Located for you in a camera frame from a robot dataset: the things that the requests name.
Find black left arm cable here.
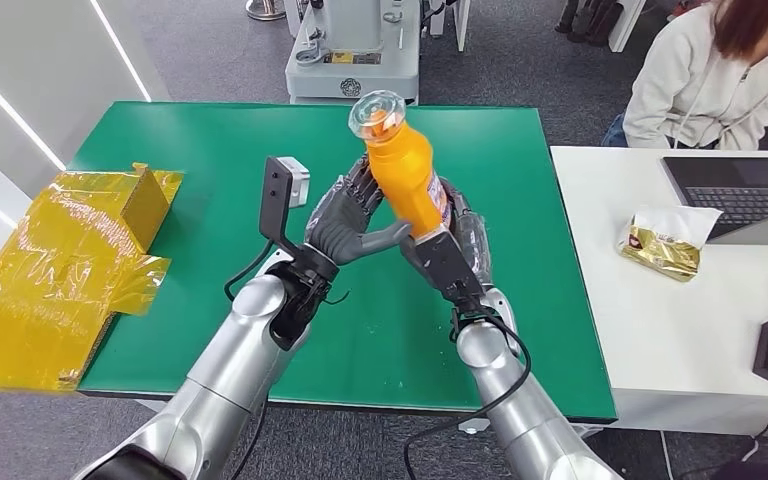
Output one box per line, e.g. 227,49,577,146
223,239,352,480

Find yellow taped cardboard box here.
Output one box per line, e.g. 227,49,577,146
0,163,185,394

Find black boots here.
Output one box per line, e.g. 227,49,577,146
554,0,624,49

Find grey machine base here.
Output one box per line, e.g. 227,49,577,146
284,0,422,106

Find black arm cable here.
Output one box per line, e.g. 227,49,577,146
402,311,532,480
223,239,352,480

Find gold and white snack packet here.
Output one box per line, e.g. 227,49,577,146
616,205,722,284

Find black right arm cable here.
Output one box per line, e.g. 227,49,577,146
402,311,532,480

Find dark grey laptop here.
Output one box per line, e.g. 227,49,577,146
662,155,768,246

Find chrome stand base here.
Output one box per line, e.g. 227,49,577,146
244,0,287,22

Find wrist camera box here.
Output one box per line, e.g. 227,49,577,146
259,156,310,256
409,228,488,316

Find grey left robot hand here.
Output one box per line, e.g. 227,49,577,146
304,155,413,268

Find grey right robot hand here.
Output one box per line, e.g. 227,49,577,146
438,176,495,287

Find white furniture panel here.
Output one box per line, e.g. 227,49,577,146
607,0,647,54

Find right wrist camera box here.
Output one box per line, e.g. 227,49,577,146
409,228,488,316

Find orange plastic bottle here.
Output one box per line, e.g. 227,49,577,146
347,89,453,241

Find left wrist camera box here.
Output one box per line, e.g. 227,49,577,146
259,156,310,256

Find person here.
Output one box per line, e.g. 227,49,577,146
601,0,768,152

